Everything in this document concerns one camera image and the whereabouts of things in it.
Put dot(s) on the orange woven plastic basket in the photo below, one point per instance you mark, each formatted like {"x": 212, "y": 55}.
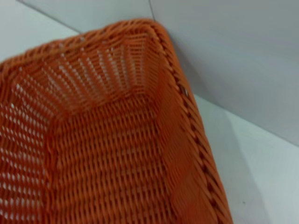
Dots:
{"x": 105, "y": 144}

